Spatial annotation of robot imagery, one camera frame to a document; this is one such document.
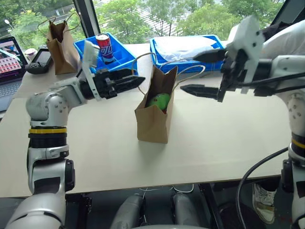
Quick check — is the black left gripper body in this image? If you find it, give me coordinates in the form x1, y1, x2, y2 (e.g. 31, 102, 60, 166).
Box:
92, 69, 119, 100

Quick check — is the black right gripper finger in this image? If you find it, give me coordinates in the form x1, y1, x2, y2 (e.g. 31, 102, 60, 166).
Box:
192, 49, 227, 64
180, 83, 220, 101

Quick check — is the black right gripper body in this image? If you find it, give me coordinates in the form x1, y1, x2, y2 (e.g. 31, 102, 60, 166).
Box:
217, 49, 254, 103

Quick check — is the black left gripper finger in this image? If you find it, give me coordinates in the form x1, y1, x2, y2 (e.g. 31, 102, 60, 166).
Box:
113, 69, 139, 83
115, 76, 146, 94

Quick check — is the clear plastic bag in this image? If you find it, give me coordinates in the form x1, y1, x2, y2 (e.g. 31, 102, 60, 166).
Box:
154, 35, 223, 62

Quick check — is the brown paper bag with toys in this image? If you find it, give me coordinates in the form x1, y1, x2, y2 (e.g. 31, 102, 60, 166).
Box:
134, 52, 206, 145

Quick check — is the empty brown paper bag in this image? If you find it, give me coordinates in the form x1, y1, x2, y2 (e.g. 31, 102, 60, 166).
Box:
37, 11, 81, 76

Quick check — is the blue compartment bin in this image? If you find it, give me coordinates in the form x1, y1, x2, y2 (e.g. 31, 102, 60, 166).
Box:
73, 32, 139, 76

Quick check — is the red soda can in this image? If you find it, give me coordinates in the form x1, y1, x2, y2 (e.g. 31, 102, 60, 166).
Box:
95, 33, 113, 65

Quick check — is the blue plastic crate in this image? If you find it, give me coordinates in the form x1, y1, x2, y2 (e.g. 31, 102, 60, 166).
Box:
149, 35, 230, 73

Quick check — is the white fabric sleeve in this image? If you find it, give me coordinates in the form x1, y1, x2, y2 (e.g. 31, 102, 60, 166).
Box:
261, 21, 305, 60

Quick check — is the black handheld controller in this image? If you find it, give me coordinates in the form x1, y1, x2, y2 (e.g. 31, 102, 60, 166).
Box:
24, 44, 54, 75

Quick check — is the white lidded cup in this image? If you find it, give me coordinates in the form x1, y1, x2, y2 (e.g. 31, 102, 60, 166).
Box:
24, 48, 37, 63

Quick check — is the open laptop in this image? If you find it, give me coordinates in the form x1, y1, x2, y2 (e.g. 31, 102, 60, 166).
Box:
0, 36, 29, 113

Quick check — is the white object under table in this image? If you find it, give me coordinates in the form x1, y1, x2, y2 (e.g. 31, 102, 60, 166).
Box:
172, 184, 194, 194

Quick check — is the black table leg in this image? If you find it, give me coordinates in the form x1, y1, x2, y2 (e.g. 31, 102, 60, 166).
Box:
199, 183, 226, 229

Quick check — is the grey rounded robot leg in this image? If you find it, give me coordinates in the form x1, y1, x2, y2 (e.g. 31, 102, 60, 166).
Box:
172, 192, 202, 229
110, 192, 146, 229

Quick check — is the white sneaker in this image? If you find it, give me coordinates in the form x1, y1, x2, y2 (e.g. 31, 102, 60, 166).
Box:
252, 183, 277, 225

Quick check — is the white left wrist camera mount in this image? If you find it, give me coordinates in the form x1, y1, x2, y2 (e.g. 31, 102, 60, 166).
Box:
82, 40, 102, 102

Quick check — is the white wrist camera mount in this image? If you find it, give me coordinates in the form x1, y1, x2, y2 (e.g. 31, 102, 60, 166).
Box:
82, 40, 102, 102
225, 15, 267, 94

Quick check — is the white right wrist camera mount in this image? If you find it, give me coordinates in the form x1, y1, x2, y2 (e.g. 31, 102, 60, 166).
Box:
225, 15, 267, 94

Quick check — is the black window post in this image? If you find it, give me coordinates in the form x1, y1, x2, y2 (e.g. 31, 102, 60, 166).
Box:
72, 0, 102, 39

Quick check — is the black window frame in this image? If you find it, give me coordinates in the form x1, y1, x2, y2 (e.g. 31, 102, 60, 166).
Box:
268, 0, 305, 27

